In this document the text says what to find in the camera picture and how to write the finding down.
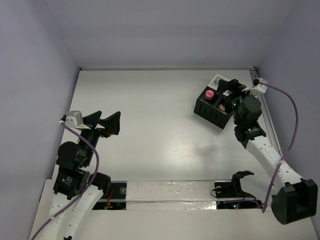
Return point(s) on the black and white organizer box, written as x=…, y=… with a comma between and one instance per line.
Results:
x=209, y=109

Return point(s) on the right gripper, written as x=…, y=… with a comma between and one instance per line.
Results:
x=232, y=85

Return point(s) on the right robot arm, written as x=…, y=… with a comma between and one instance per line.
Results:
x=290, y=196

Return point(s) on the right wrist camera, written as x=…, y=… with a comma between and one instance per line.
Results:
x=259, y=87

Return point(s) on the white foam front board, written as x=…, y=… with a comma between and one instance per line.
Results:
x=158, y=210

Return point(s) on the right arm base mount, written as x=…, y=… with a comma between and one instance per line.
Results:
x=230, y=195

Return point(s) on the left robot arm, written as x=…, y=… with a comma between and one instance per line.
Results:
x=78, y=185

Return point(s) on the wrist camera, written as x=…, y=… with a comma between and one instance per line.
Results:
x=74, y=119
x=259, y=87

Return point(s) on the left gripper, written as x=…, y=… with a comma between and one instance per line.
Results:
x=97, y=128

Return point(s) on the orange highlighter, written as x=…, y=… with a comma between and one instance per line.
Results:
x=222, y=107

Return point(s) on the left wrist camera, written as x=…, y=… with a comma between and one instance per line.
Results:
x=74, y=119

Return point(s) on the blue highlighter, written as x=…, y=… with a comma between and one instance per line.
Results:
x=216, y=81

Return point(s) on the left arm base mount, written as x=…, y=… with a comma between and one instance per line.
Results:
x=116, y=200

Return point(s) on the pink capped highlighter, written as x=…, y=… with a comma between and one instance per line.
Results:
x=209, y=95

